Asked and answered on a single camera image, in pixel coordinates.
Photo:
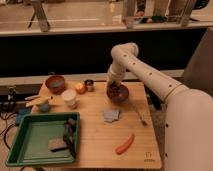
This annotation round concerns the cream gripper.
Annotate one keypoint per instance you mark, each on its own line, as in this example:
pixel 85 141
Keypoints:
pixel 114 78

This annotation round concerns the dark grape bunch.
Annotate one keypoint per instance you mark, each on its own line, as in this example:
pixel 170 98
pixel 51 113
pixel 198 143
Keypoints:
pixel 114 90

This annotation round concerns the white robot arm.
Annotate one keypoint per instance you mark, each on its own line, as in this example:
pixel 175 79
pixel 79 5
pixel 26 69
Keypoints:
pixel 189 112

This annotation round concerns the purple bowl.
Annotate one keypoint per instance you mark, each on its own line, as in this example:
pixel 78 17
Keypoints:
pixel 124 94

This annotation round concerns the red-brown bowl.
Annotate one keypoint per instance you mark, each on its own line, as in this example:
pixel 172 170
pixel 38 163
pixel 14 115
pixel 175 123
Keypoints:
pixel 55 84

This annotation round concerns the small dark can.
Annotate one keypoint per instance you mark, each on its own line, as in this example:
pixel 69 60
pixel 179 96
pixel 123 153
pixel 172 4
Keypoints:
pixel 89 85

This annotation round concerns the orange fruit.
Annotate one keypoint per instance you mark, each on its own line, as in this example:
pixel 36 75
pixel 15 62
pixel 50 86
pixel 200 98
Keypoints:
pixel 80 88

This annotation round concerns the grey blue cloth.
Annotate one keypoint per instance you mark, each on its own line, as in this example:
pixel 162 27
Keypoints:
pixel 111 115

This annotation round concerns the white cup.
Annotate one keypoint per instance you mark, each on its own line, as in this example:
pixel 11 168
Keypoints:
pixel 69 97

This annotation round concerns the orange carrot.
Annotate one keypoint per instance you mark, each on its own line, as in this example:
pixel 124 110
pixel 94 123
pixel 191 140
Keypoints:
pixel 124 147

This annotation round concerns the wooden spatula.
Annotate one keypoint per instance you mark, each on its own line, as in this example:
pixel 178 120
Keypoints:
pixel 36 100

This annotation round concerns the blue cup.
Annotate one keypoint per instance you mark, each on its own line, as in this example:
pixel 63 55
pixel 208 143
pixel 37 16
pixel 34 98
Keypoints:
pixel 44 107

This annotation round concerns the black tool in tray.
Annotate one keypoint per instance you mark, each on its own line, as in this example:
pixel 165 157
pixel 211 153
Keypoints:
pixel 68 136

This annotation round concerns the sponge in tray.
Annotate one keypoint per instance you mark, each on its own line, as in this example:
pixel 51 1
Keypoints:
pixel 56 144

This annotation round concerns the blue box beside table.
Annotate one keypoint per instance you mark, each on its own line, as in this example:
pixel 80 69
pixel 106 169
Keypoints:
pixel 21 114

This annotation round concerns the green plastic tray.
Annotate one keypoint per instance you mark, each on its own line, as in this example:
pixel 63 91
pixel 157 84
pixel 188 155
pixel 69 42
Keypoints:
pixel 30 145

